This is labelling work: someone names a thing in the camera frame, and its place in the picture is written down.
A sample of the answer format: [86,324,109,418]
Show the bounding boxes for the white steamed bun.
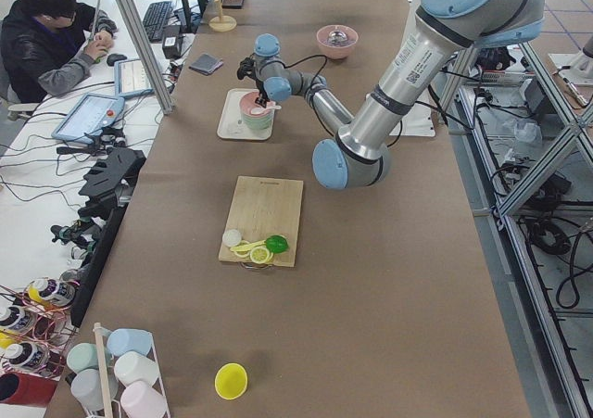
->
[221,229,243,248]

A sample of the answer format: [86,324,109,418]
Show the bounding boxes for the seated person in black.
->
[1,0,118,104]

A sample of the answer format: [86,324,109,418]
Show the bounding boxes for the small pink bowl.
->
[239,90,259,112]

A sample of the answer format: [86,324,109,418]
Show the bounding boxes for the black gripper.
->
[236,55,269,108]

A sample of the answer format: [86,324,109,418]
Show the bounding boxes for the aluminium frame post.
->
[115,0,173,115]

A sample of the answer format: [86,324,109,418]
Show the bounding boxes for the blue teach pendant tablet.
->
[51,93,125,144]

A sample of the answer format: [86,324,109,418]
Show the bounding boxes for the white rabbit serving tray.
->
[217,88,275,141]

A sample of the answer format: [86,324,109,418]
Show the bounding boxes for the wooden mug tree stand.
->
[203,0,238,33]

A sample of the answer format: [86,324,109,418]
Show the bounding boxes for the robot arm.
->
[237,0,545,190]

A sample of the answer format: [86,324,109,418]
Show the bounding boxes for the cup rack with pastel cups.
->
[67,323,171,417]

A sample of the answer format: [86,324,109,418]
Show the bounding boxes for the yellow plastic spoon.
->
[230,240,266,253]

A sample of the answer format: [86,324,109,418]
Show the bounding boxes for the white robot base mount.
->
[365,0,469,137]

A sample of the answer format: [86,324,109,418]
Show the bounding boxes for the green lime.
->
[264,234,289,254]

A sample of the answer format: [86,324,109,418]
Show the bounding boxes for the grey folded cloth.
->
[189,53,223,76]

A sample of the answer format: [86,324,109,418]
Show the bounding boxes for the wooden cutting board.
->
[225,176,304,268]

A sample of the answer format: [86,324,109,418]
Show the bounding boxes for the large pink ice bowl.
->
[316,24,359,59]

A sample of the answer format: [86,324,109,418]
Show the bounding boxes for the white ceramic spoon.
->
[247,105,282,117]

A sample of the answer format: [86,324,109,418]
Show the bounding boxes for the black keyboard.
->
[142,1,173,43]

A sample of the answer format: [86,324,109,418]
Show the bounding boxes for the lemon half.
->
[249,246,273,265]

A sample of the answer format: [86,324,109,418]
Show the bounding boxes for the yellow plastic cup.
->
[214,362,248,400]

